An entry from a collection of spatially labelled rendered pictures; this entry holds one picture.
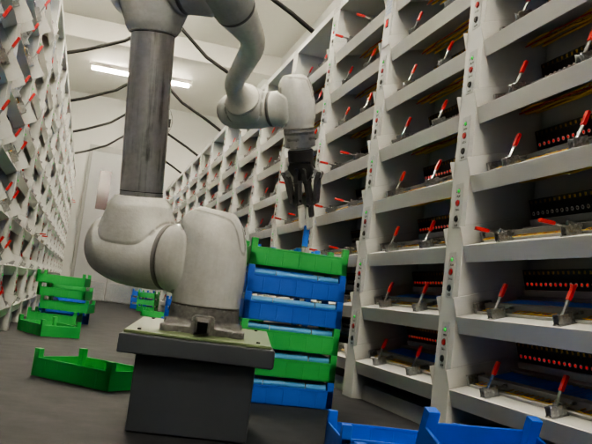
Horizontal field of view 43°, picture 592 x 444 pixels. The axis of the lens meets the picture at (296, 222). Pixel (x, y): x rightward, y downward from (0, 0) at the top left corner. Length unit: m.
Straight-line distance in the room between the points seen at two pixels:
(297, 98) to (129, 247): 0.70
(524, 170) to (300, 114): 0.66
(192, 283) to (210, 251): 0.08
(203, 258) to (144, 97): 0.39
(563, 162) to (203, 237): 0.79
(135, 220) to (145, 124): 0.22
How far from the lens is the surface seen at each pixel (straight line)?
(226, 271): 1.64
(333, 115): 3.45
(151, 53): 1.76
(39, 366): 2.35
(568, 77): 1.78
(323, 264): 2.27
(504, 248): 1.86
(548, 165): 1.77
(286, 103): 2.14
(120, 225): 1.74
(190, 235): 1.65
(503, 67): 2.18
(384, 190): 2.71
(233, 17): 1.76
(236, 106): 2.16
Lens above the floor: 0.30
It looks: 6 degrees up
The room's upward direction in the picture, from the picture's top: 7 degrees clockwise
